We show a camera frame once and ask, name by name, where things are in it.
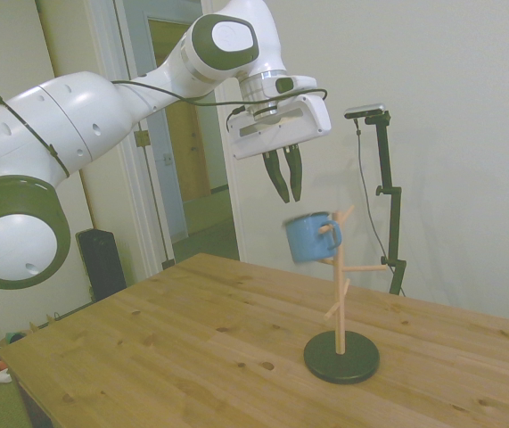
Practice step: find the grey bar camera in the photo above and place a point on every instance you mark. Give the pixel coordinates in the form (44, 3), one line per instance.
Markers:
(365, 110)

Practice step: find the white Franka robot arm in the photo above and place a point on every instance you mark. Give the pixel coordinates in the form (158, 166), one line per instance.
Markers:
(67, 120)

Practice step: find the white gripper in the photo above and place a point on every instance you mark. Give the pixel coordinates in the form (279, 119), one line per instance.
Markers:
(276, 134)

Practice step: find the blue enamel mug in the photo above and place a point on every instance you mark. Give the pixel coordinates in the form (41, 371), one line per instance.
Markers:
(307, 241)

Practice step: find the black jointed camera stand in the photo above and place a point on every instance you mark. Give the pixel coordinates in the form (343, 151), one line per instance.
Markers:
(384, 151)

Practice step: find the wooden mug tree black base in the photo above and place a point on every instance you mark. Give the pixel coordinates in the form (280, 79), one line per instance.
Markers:
(341, 361)

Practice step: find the grey-blue open door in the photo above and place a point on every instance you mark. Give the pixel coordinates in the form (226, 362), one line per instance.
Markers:
(165, 200)

